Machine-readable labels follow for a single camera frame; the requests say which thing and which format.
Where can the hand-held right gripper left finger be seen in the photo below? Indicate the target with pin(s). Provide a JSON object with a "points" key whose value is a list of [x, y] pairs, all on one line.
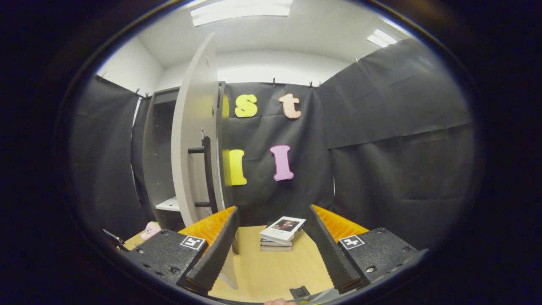
{"points": [[216, 254]]}

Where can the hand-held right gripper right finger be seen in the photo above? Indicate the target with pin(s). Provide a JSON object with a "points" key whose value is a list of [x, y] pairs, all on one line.
{"points": [[332, 254]]}

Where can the grey cabinet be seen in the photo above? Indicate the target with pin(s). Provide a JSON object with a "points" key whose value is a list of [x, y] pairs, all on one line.
{"points": [[163, 161]]}

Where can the beige cabinet door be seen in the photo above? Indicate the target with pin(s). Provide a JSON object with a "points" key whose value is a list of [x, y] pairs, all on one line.
{"points": [[190, 140]]}

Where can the white cover book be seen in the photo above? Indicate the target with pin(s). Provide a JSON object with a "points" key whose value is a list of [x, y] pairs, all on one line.
{"points": [[281, 228]]}

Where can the grey book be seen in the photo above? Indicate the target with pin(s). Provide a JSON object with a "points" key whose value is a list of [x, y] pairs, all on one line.
{"points": [[273, 243], [275, 248]]}

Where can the pink soft toy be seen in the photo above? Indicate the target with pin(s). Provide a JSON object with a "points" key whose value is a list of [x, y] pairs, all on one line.
{"points": [[150, 231]]}

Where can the black backdrop cloth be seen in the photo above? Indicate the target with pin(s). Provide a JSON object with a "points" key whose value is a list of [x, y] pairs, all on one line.
{"points": [[402, 178]]}

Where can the small ceiling light panel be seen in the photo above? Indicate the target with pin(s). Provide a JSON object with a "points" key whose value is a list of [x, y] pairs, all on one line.
{"points": [[382, 38]]}

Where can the long ceiling light panel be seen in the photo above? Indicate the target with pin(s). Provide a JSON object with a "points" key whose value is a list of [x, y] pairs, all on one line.
{"points": [[241, 10]]}

